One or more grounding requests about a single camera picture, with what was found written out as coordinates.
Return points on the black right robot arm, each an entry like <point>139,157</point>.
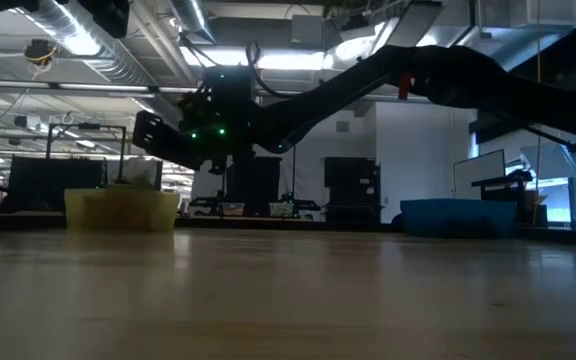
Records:
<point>443,75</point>

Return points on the black gantry frame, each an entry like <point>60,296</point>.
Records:
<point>88,126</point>
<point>294,175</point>

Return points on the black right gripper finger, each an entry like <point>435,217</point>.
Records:
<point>165,140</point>

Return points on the grey wall vent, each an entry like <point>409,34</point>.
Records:
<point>342,126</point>

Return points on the black monitor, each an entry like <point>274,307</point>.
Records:
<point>53,182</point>

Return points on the blue plastic bin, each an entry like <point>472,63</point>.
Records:
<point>458,220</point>

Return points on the clear plastic bin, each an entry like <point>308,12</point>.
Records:
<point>281,210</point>
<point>231,209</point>

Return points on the cluttered black desk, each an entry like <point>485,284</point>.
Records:
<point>505,192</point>

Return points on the ceiling light panel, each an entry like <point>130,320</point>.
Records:
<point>293,60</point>

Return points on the round black ceiling fixture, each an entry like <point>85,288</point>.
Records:
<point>40,51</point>

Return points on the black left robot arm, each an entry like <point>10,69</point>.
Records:
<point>108,15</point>

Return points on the yellow plastic bin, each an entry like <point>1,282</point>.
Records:
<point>75,212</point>

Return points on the whiteboard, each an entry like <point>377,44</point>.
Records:
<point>478,175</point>

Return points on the black background robot arm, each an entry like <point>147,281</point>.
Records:
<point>203,207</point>
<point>308,205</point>

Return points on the silver round duct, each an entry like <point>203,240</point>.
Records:
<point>193,17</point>

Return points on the white printed board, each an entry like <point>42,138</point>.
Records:
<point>133,170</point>

